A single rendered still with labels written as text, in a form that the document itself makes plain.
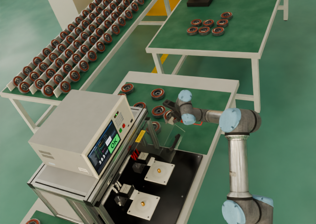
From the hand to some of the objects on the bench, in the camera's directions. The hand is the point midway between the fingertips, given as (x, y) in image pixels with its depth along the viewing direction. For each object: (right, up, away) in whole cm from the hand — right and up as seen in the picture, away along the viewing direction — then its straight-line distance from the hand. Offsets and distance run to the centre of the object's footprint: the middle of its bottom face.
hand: (171, 116), depth 226 cm
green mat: (-7, +2, +32) cm, 33 cm away
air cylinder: (-30, -50, -20) cm, 62 cm away
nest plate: (-18, -52, -26) cm, 61 cm away
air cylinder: (-21, -33, -5) cm, 40 cm away
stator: (-8, +1, +31) cm, 32 cm away
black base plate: (-14, -45, -17) cm, 50 cm away
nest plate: (-8, -35, -12) cm, 38 cm away
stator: (-9, +16, +47) cm, 50 cm away
